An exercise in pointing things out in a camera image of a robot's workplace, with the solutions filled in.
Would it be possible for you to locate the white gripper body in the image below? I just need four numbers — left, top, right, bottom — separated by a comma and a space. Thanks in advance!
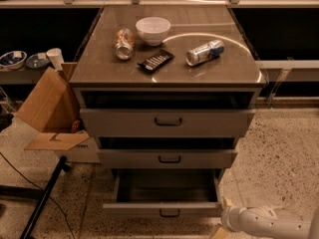
221, 206, 247, 232

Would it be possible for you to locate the grey drawer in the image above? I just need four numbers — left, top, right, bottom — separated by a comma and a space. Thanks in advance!
80, 109, 255, 137
97, 149, 237, 168
103, 169, 222, 218

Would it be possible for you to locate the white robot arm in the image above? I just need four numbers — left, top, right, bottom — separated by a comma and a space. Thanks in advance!
209, 197, 319, 239

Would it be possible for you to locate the grey drawer cabinet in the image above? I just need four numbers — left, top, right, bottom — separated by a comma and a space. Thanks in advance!
69, 4, 268, 184

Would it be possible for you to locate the open cardboard box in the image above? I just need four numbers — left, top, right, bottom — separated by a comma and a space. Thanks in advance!
16, 68, 100, 163

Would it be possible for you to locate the blue white soda can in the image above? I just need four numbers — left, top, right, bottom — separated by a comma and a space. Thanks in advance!
185, 40, 224, 67

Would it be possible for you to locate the black metal stand leg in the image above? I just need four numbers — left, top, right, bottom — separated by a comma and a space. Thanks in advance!
0, 156, 70, 239

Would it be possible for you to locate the orange soda can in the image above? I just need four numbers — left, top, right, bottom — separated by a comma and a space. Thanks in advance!
115, 28, 135, 61

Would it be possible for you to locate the white paper cup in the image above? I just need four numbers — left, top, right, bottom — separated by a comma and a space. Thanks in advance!
46, 48, 64, 70

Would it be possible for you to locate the dark blue bowl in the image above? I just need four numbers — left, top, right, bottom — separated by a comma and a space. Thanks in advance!
25, 53, 51, 71

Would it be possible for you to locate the black floor cable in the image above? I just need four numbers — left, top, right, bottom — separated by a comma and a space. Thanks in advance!
0, 151, 77, 239

